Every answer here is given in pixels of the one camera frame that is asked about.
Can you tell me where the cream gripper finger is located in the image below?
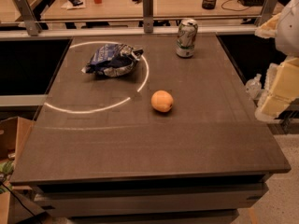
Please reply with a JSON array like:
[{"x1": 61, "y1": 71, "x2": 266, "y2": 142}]
[
  {"x1": 255, "y1": 57, "x2": 299, "y2": 122},
  {"x1": 255, "y1": 13, "x2": 280, "y2": 38}
]

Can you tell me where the green white 7up can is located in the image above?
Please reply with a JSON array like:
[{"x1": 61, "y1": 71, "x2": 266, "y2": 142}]
[{"x1": 176, "y1": 19, "x2": 198, "y2": 58}]

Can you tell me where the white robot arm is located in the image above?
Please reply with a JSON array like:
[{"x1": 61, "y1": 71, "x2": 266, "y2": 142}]
[{"x1": 255, "y1": 0, "x2": 299, "y2": 122}]

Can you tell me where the blue crumpled chip bag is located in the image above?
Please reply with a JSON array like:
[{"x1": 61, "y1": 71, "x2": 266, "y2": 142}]
[{"x1": 82, "y1": 44, "x2": 143, "y2": 77}]

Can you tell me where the black mesh cup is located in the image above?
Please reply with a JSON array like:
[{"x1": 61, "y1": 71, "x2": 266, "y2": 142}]
[{"x1": 202, "y1": 0, "x2": 217, "y2": 9}]

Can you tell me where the orange fruit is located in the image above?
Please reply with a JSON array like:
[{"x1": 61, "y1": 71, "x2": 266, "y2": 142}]
[{"x1": 150, "y1": 91, "x2": 174, "y2": 113}]

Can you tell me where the brown cardboard box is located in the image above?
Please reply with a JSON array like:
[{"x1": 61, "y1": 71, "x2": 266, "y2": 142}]
[{"x1": 0, "y1": 117, "x2": 45, "y2": 224}]

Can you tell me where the right metal rail bracket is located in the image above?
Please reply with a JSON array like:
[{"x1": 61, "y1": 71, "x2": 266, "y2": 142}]
[{"x1": 255, "y1": 0, "x2": 278, "y2": 26}]

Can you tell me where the metal rail bracket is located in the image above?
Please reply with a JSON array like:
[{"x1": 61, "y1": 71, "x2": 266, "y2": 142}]
[
  {"x1": 143, "y1": 0, "x2": 153, "y2": 33},
  {"x1": 255, "y1": 0, "x2": 278, "y2": 26},
  {"x1": 14, "y1": 0, "x2": 42, "y2": 36}
]

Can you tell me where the black cable on desk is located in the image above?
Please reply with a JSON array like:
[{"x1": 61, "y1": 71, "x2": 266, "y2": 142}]
[{"x1": 221, "y1": 0, "x2": 251, "y2": 12}]

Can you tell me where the middle metal rail bracket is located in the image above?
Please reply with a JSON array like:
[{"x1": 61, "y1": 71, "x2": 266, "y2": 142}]
[{"x1": 143, "y1": 0, "x2": 153, "y2": 33}]

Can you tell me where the left metal rail bracket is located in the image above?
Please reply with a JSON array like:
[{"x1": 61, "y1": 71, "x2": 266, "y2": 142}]
[{"x1": 14, "y1": 0, "x2": 42, "y2": 36}]

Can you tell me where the black cable on floor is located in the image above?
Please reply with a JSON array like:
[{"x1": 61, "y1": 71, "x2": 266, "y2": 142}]
[{"x1": 0, "y1": 180, "x2": 43, "y2": 224}]

